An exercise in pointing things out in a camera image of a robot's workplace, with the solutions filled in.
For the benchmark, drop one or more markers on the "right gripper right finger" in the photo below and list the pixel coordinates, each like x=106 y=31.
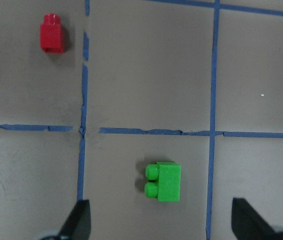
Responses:
x=247 y=224

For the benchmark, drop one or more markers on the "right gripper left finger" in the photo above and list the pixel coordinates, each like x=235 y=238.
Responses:
x=78 y=224

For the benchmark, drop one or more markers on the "green toy block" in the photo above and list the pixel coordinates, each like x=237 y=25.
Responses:
x=163 y=181

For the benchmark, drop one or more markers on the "red toy block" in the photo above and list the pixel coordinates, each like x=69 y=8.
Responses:
x=51 y=36

